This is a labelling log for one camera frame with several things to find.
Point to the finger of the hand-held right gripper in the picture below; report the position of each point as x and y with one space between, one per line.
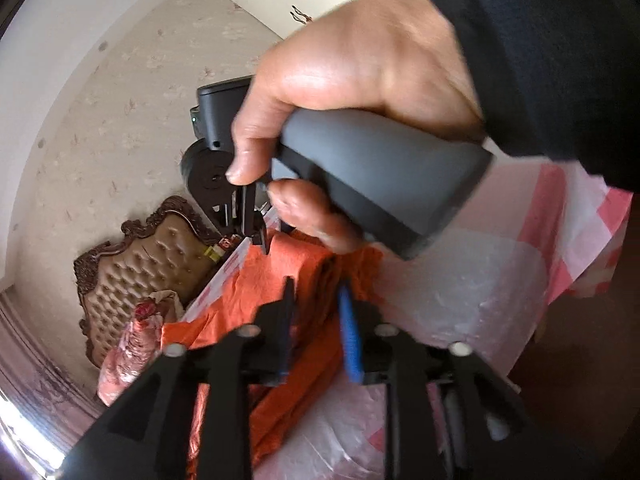
226 217
261 240

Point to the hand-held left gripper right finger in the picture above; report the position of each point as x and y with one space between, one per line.
350 335

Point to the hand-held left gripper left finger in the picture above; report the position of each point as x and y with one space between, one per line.
286 330

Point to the orange pants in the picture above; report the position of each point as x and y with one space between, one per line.
320 270

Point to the person's right forearm dark sleeve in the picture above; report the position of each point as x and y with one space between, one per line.
550 60

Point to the person's right hand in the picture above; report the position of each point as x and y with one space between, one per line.
350 60

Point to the yellow small packet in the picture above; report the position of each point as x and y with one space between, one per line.
214 252

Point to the brown tufted headboard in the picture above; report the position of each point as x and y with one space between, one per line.
130 270

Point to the pink white checkered bed sheet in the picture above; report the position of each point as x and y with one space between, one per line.
460 285

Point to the pink floral pillow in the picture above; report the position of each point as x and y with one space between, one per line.
130 355

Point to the pink curtain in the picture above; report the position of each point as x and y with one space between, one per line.
30 360

